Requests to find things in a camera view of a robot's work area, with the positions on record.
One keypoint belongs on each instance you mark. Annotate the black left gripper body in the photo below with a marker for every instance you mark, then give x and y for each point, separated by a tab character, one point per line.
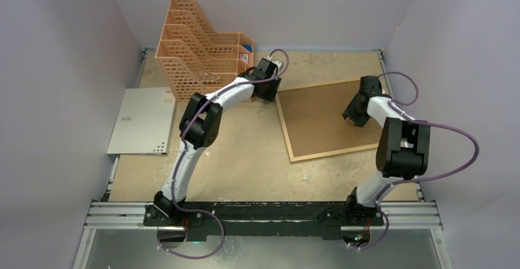
270	90

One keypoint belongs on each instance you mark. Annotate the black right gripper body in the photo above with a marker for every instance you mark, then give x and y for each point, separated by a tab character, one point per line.
354	115

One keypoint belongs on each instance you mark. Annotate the brown frame backing board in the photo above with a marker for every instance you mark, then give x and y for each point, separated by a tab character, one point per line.
325	125

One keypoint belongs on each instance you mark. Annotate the wooden picture frame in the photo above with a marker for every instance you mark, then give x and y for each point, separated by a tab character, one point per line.
325	153

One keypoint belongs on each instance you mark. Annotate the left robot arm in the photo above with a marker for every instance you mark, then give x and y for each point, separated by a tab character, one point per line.
200	126

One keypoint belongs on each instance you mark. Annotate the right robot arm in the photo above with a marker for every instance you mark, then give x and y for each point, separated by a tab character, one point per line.
402	152

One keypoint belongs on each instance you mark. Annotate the red white item in organizer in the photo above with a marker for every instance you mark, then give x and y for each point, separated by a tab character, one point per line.
244	58

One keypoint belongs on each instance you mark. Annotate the blue item in organizer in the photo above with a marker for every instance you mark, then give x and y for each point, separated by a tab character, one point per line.
248	48

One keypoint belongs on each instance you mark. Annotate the orange plastic file organizer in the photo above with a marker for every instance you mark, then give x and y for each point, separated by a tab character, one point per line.
193	56

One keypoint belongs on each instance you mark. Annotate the grey booklet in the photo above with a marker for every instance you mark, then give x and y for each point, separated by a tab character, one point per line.
144	122

